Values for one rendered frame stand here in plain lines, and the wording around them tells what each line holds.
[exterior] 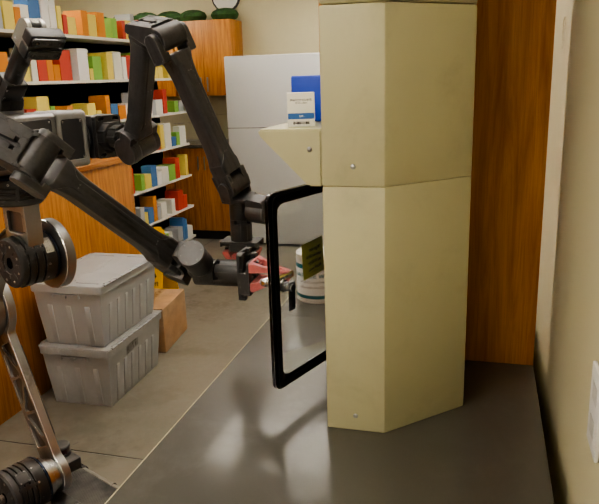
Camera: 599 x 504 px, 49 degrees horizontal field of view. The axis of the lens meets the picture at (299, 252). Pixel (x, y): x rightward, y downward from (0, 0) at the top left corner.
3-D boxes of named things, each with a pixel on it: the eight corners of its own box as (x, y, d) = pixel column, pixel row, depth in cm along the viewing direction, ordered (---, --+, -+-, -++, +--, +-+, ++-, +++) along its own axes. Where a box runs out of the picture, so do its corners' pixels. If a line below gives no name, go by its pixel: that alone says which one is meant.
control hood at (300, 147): (356, 162, 146) (355, 116, 144) (322, 186, 116) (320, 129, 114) (305, 162, 149) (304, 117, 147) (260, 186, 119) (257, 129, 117)
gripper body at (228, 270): (244, 254, 135) (210, 253, 137) (247, 301, 138) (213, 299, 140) (254, 246, 142) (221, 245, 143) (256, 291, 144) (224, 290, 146)
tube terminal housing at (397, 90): (465, 368, 152) (478, 12, 132) (460, 442, 122) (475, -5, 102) (357, 359, 158) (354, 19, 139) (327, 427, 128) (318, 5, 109)
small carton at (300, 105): (314, 124, 125) (313, 91, 124) (315, 126, 121) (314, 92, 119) (287, 125, 125) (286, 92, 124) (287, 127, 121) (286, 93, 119)
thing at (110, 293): (164, 309, 380) (159, 254, 372) (108, 351, 324) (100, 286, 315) (99, 305, 391) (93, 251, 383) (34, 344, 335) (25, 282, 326)
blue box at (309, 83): (349, 117, 141) (349, 74, 139) (340, 121, 132) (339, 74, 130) (304, 118, 144) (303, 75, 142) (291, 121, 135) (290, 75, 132)
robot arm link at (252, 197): (237, 168, 171) (215, 184, 166) (271, 172, 164) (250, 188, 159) (249, 209, 177) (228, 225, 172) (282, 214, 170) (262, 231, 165)
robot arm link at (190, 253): (184, 244, 149) (166, 278, 146) (164, 221, 138) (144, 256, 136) (230, 259, 144) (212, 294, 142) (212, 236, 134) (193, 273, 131)
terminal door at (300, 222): (354, 341, 156) (353, 172, 146) (275, 392, 132) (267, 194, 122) (351, 341, 157) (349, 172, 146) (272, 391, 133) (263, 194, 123)
